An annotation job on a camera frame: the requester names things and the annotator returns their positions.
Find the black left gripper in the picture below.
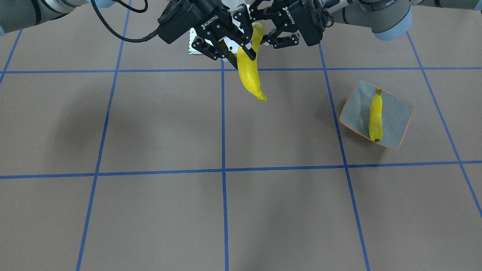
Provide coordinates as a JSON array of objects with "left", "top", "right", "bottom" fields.
[{"left": 249, "top": 0, "right": 333, "bottom": 49}]

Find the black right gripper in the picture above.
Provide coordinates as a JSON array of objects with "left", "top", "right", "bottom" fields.
[{"left": 191, "top": 0, "right": 257, "bottom": 61}]

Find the yellow banana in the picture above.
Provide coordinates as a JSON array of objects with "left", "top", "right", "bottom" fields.
[
  {"left": 236, "top": 22, "right": 267, "bottom": 102},
  {"left": 368, "top": 87, "right": 383, "bottom": 142}
]

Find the yellow banana top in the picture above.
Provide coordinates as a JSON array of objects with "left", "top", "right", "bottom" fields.
[{"left": 368, "top": 87, "right": 383, "bottom": 142}]

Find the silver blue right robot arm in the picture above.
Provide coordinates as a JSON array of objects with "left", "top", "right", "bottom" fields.
[{"left": 0, "top": 0, "right": 256, "bottom": 66}]

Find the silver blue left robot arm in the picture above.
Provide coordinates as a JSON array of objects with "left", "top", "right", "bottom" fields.
[{"left": 248, "top": 0, "right": 481, "bottom": 49}]

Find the grey square plate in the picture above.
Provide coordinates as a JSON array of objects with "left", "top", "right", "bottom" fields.
[{"left": 339, "top": 79, "right": 414, "bottom": 150}]

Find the white pedestal column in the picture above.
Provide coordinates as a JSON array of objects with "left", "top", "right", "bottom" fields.
[{"left": 190, "top": 0, "right": 253, "bottom": 65}]

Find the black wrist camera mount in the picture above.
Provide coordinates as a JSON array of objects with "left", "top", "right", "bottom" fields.
[{"left": 158, "top": 0, "right": 203, "bottom": 44}]

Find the black camera cable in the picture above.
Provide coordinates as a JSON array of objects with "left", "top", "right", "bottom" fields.
[{"left": 89, "top": 0, "right": 162, "bottom": 43}]

